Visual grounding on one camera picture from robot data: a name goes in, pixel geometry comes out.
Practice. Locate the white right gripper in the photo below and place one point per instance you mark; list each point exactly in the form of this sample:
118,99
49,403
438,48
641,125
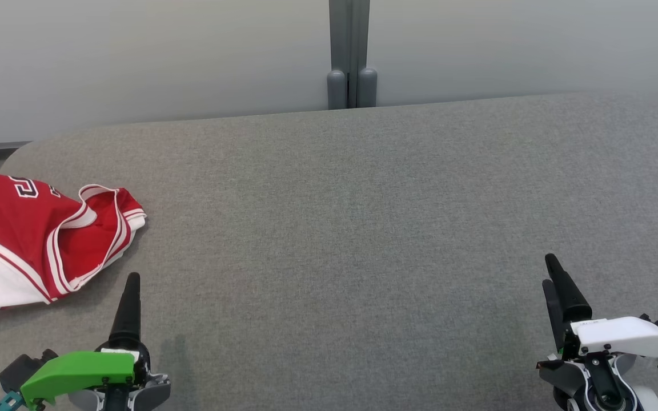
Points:
620,337

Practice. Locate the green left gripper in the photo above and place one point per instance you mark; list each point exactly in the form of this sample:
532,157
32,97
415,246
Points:
77,371

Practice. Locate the red white basketball jersey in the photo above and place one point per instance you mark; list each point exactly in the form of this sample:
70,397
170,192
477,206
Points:
9,228

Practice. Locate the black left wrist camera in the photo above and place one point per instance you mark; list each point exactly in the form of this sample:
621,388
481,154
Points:
17,371

